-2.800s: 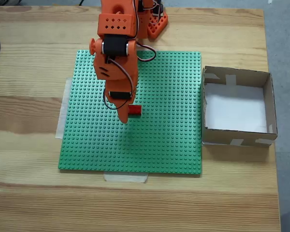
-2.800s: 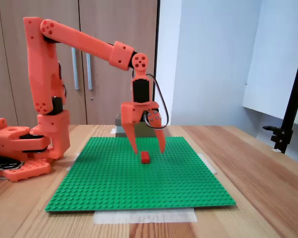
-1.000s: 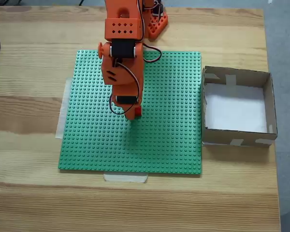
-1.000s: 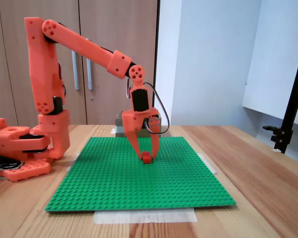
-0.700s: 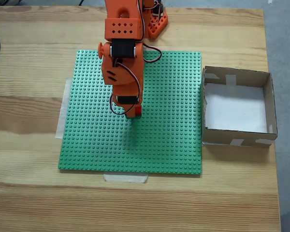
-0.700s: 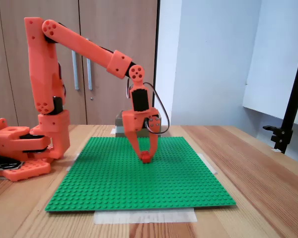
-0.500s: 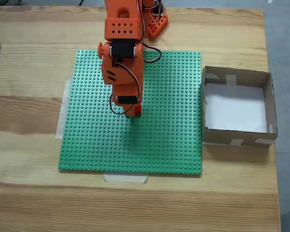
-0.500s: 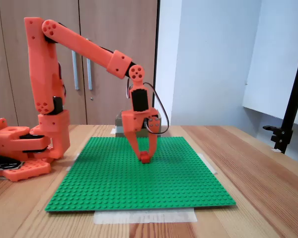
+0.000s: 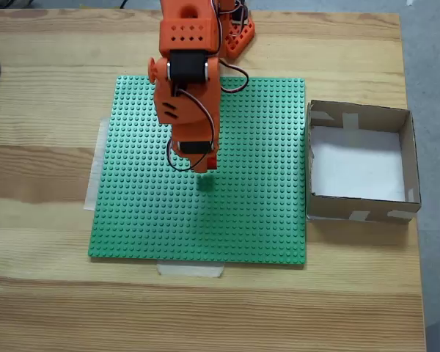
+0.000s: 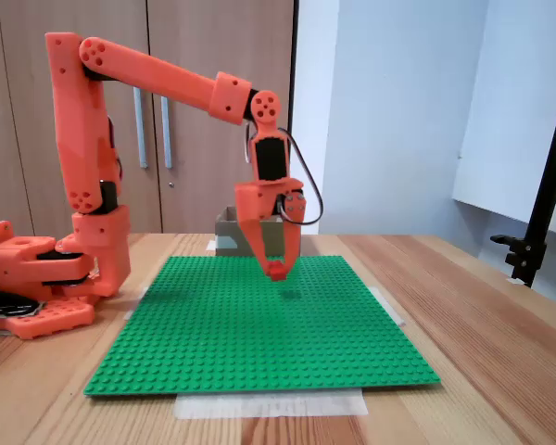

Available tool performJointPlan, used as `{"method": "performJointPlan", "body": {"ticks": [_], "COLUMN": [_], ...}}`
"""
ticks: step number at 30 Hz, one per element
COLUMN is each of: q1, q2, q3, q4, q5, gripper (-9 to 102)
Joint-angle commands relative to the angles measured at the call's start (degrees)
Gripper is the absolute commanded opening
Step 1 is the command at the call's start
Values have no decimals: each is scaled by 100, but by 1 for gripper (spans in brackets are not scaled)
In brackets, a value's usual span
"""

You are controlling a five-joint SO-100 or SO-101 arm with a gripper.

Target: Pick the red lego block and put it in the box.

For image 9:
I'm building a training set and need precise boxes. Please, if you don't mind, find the masking tape strip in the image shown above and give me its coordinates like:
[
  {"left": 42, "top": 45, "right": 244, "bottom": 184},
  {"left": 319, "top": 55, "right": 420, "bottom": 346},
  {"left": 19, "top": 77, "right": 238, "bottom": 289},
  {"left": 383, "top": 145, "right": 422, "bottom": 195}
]
[
  {"left": 156, "top": 262, "right": 227, "bottom": 279},
  {"left": 83, "top": 117, "right": 109, "bottom": 213}
]

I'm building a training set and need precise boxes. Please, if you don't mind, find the open cardboard box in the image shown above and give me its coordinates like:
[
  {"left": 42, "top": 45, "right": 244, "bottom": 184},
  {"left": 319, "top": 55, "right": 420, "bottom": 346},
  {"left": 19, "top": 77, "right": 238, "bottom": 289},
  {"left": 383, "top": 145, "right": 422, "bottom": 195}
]
[{"left": 306, "top": 99, "right": 422, "bottom": 224}]

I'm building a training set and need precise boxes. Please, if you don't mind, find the green lego baseplate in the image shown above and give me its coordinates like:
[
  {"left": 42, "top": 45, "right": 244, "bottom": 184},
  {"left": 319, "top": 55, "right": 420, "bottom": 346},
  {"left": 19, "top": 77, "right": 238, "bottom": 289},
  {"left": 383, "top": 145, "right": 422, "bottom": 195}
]
[{"left": 87, "top": 75, "right": 308, "bottom": 271}]

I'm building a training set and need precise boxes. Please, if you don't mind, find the white paper box lining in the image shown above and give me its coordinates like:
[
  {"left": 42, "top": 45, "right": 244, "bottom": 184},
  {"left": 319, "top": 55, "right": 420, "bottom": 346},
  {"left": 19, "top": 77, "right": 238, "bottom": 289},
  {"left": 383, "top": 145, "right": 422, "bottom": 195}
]
[{"left": 310, "top": 125, "right": 407, "bottom": 202}]

